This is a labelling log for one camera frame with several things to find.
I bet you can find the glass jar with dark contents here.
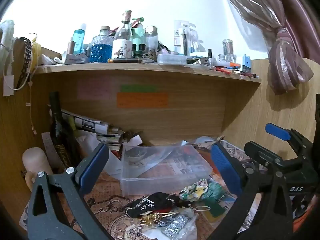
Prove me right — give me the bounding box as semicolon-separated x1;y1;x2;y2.
222;39;234;55

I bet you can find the green felt square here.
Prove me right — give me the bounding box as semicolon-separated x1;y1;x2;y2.
199;197;226;213

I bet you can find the stack of papers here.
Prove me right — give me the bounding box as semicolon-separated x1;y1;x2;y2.
61;109;111;136

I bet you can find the blue liquid bottle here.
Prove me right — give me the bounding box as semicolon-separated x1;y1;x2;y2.
73;23;87;54

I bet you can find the striped mauve curtain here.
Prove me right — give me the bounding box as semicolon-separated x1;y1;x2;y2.
216;0;320;61

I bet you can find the brown pen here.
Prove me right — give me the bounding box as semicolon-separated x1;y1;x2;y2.
108;58;143;64

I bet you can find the black gold braided band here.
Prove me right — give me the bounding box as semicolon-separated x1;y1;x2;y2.
16;37;33;90

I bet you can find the white fluffy cloth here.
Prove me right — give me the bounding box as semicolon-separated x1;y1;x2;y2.
0;19;15;53

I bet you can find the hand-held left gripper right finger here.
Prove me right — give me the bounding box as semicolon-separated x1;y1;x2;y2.
207;141;293;240

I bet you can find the mint green pump bottle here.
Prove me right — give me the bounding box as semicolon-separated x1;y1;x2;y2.
131;17;146;53

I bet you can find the beige cylinder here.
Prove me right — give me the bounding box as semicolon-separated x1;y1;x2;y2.
22;147;54;188

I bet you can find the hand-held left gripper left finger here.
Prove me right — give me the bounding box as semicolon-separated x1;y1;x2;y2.
27;142;113;240

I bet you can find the orange cloth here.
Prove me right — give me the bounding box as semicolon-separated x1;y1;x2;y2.
291;200;320;233

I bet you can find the black book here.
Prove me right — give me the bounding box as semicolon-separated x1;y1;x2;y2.
49;92;81;171

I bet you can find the corked clear glass bottle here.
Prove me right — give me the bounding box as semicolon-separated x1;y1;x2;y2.
112;10;133;59

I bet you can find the yellow pouch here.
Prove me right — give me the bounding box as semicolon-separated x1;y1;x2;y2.
29;33;42;67

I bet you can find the clear plastic container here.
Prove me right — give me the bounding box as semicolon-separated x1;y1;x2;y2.
121;144;213;197

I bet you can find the wooden shelf unit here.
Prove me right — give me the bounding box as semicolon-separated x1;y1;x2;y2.
0;38;320;230

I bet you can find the green sticky note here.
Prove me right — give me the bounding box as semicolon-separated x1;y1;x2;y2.
121;84;158;93

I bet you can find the small clear plastic box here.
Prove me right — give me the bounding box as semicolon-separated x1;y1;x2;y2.
157;54;188;65

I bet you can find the white card tag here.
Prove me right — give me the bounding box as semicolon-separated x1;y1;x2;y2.
3;75;14;97

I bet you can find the clear blister pack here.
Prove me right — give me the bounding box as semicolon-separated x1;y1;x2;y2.
173;19;201;55

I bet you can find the gold chain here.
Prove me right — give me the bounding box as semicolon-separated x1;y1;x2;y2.
139;211;165;227

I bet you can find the clear glass jar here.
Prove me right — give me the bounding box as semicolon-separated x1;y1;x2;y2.
144;26;159;54

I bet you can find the pink sticky note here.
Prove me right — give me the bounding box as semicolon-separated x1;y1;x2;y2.
77;79;112;100

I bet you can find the plastic bag with silver foil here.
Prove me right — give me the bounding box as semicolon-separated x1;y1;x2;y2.
147;207;198;240

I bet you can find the blue pencil sharpener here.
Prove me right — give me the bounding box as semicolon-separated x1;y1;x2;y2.
242;54;251;73

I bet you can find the green knit cloth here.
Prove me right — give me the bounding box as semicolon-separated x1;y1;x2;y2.
204;181;227;201

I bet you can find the glass bottle with blue beads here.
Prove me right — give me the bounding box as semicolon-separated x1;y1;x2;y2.
90;26;114;63

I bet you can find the floral green scrunchie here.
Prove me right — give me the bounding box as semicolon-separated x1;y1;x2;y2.
179;179;209;202

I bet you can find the black patterned fabric pouch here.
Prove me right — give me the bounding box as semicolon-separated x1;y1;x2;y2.
125;192;180;218

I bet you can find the small white bowl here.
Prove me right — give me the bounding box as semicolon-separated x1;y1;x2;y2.
125;150;146;165

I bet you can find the orange sticky note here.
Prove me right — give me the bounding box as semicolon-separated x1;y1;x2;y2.
117;92;169;109

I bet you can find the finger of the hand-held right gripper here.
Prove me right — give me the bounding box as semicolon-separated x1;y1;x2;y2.
265;123;314;160
244;141;284;167

